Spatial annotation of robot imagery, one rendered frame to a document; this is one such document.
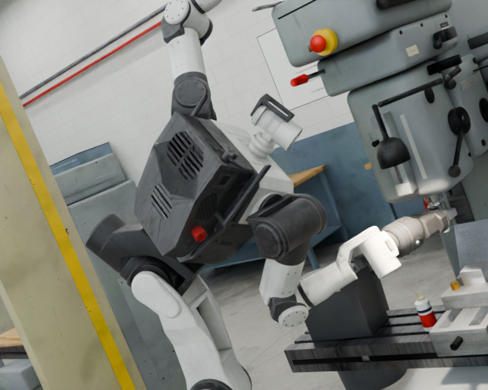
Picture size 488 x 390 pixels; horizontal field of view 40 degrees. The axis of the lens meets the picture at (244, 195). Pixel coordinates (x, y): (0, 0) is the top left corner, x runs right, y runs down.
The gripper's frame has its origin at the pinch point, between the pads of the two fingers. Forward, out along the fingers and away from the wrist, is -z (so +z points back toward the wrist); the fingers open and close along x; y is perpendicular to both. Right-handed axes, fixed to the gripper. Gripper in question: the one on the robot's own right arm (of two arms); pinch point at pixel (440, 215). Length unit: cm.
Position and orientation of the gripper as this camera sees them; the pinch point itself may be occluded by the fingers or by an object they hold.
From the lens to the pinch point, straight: 185.2
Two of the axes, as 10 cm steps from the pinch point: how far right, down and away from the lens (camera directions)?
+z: -8.1, 3.7, -4.5
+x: -4.6, 0.8, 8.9
